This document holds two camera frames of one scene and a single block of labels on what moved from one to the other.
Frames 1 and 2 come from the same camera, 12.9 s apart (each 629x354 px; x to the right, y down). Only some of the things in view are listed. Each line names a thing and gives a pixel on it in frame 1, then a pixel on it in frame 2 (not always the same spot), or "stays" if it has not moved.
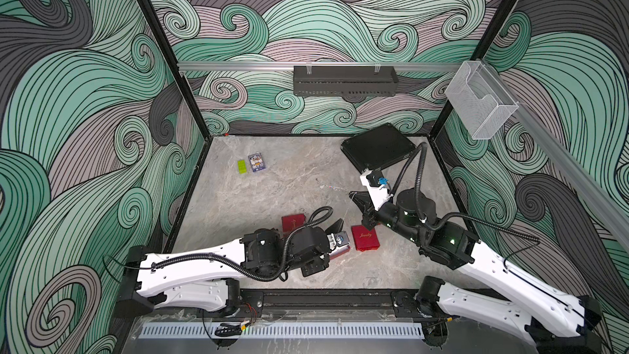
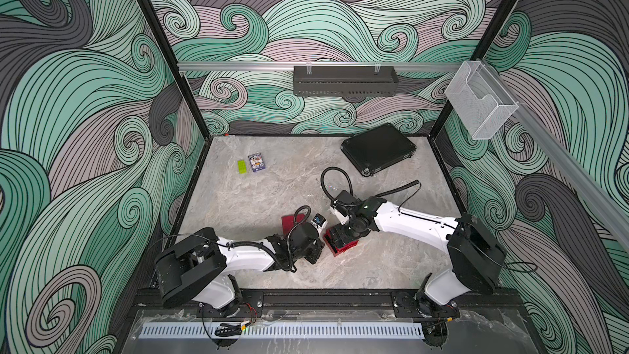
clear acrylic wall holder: (480, 102) stays
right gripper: (368, 210) -> (337, 229)
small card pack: (256, 161) stays
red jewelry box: (289, 223) stays
